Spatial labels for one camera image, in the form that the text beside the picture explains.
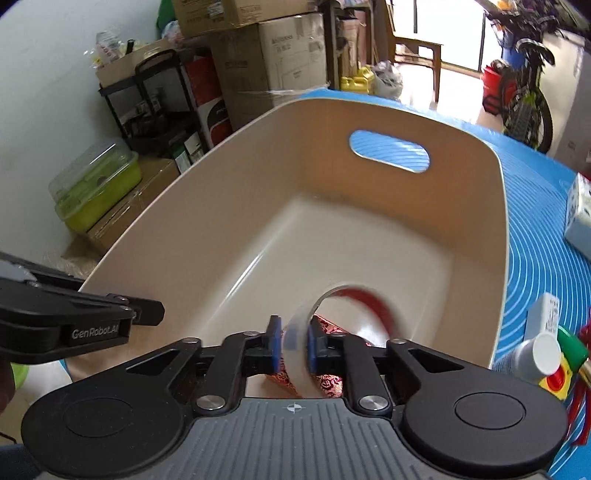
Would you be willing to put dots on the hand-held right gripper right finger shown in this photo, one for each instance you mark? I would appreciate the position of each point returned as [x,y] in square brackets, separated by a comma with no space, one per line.
[313,345]

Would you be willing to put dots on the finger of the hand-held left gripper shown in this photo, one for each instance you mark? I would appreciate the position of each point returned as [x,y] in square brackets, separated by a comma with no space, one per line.
[147,311]

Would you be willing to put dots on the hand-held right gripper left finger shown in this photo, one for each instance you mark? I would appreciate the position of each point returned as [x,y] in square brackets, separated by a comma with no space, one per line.
[274,342]

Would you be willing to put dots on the clear tape roll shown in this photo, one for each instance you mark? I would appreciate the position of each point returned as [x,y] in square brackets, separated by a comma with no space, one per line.
[295,353]

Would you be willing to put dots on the beige plastic basket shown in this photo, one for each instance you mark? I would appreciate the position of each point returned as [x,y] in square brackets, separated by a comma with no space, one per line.
[323,221]

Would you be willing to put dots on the red figurine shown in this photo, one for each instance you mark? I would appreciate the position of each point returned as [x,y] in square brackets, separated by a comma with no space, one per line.
[582,406]

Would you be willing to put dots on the red patterned pouch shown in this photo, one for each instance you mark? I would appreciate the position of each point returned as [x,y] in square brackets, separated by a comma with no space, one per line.
[330,386]

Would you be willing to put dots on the plain brown cardboard box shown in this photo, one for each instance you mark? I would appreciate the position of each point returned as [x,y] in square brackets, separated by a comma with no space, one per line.
[138,198]

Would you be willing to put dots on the green lidded food container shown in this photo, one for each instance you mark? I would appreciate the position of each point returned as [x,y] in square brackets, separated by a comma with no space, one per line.
[97,184]

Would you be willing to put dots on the black utility cart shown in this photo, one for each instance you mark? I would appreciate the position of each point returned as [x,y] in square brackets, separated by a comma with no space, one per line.
[152,124]

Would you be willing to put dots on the red white carton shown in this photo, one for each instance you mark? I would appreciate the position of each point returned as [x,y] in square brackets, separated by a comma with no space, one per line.
[210,106]

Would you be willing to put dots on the white plastic bottle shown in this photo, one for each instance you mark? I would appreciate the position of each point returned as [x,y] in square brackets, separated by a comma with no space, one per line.
[535,355]

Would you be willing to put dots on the white adapter box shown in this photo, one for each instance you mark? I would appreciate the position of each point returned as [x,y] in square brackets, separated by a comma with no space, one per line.
[545,314]

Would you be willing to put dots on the blue silicone mat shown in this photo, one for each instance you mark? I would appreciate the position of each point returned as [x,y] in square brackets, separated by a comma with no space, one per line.
[531,230]

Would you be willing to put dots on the open cardboard box with bottles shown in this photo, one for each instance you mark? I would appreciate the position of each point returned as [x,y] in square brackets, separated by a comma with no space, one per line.
[120,64]

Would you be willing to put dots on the green red yellow toy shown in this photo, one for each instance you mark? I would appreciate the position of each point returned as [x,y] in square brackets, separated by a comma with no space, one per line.
[561,379]

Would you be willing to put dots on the yellow plastic jug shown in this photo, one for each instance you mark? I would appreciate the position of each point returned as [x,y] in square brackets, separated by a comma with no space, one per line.
[364,78]
[348,84]

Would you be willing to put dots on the large pale cardboard box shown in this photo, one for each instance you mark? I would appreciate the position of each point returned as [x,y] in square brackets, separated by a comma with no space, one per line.
[277,69]

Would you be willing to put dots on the white plastic bag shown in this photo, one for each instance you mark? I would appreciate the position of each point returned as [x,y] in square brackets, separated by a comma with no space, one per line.
[388,78]

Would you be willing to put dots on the white tissue pack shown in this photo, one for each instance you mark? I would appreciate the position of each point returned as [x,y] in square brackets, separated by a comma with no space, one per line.
[579,217]

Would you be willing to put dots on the brown printed cardboard box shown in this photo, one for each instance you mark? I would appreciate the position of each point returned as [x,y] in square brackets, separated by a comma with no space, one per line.
[231,14]

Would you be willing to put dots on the red bucket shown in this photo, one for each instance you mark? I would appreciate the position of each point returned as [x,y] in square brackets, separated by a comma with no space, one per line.
[491,87]

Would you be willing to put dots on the wooden chair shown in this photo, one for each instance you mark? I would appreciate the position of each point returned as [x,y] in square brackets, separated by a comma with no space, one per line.
[415,46]

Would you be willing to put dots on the green black bicycle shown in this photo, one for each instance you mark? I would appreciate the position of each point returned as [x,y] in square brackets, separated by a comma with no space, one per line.
[521,106]

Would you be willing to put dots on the white chest freezer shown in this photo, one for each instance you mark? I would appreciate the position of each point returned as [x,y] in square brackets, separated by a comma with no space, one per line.
[572,101]

